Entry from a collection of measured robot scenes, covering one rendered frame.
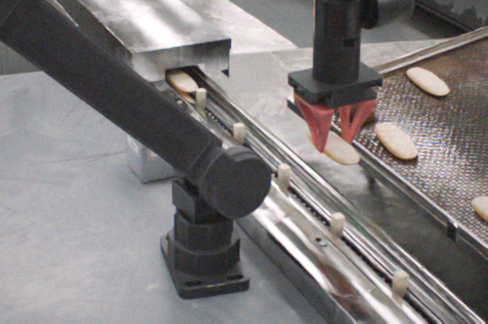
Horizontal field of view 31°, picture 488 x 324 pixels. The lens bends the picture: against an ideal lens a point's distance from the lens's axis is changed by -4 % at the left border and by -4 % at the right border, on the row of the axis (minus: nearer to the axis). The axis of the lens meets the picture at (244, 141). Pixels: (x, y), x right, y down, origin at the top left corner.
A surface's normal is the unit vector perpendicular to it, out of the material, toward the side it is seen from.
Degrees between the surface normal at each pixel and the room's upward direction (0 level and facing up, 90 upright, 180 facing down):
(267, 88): 0
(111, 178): 0
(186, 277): 0
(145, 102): 88
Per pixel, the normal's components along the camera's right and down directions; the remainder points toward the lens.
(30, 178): 0.03, -0.89
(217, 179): 0.54, 0.39
